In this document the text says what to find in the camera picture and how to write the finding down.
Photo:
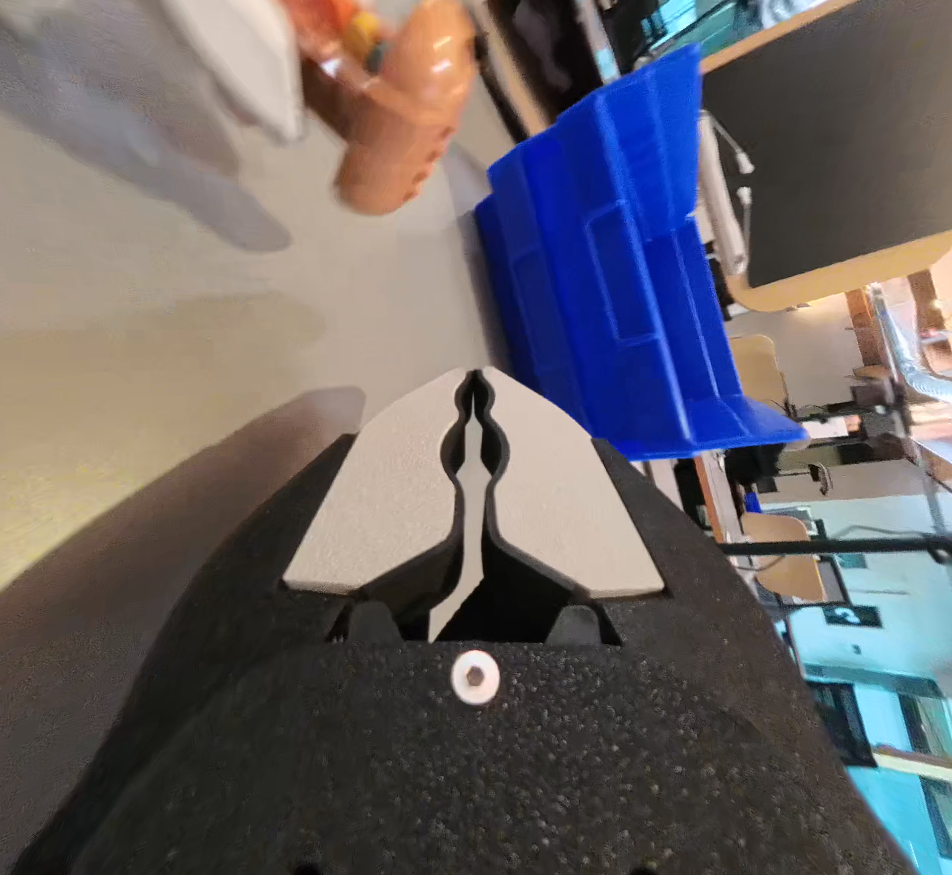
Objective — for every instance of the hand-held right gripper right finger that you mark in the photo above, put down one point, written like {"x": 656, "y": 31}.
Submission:
{"x": 573, "y": 510}

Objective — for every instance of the blue plastic bin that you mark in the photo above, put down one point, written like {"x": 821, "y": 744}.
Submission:
{"x": 610, "y": 257}

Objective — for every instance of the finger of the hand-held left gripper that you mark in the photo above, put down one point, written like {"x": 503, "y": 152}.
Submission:
{"x": 223, "y": 12}

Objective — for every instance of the black tripod stand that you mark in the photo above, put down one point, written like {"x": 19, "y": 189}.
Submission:
{"x": 855, "y": 545}

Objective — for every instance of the white metal frame rail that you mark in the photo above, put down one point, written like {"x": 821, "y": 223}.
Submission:
{"x": 725, "y": 205}

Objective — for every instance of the brown brick-built toy animal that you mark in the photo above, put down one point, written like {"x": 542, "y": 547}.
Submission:
{"x": 401, "y": 108}

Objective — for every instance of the black wood-edged divider panel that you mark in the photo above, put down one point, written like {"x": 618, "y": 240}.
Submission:
{"x": 840, "y": 146}

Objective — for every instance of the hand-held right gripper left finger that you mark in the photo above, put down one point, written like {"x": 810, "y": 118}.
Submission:
{"x": 372, "y": 510}

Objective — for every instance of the cardboard box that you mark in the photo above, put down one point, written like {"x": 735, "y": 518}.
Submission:
{"x": 543, "y": 19}

